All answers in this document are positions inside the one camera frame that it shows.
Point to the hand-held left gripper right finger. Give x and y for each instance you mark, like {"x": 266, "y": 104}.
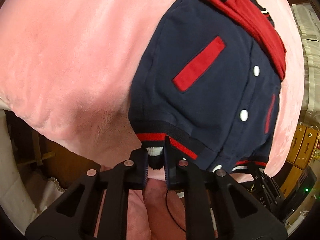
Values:
{"x": 171, "y": 172}

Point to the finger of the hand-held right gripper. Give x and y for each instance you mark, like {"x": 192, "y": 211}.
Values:
{"x": 257, "y": 175}

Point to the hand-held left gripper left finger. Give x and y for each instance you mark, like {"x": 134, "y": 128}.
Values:
{"x": 143, "y": 172}

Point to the navy and red varsity jacket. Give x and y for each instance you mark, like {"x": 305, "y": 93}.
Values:
{"x": 200, "y": 100}

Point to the pink fleece blanket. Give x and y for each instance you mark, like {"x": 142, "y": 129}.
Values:
{"x": 75, "y": 55}

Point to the yellow wooden drawer cabinet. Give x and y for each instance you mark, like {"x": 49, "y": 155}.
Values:
{"x": 300, "y": 142}

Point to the white lace-trimmed cloth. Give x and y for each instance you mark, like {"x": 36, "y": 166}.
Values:
{"x": 15, "y": 180}

